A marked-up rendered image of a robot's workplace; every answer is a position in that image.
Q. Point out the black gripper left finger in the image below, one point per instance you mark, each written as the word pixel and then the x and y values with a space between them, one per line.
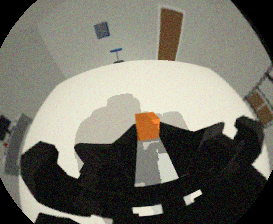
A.
pixel 122 152

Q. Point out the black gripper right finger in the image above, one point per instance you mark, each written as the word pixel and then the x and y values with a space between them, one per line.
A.
pixel 183 145

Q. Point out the orange block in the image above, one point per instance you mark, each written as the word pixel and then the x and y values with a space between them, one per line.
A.
pixel 148 126

